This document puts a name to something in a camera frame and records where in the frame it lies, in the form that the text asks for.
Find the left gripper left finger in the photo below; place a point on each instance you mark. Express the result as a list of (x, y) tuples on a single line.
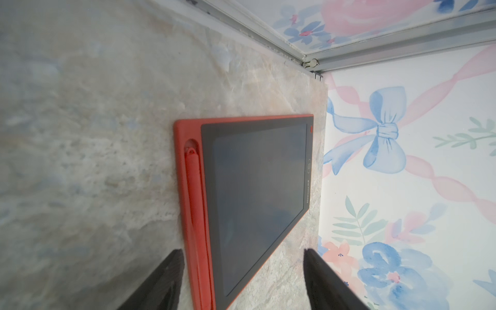
[(161, 289)]

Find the left aluminium corner post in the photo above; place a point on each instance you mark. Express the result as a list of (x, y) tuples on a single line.
[(467, 30)]

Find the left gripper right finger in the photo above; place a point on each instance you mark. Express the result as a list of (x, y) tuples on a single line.
[(325, 289)]

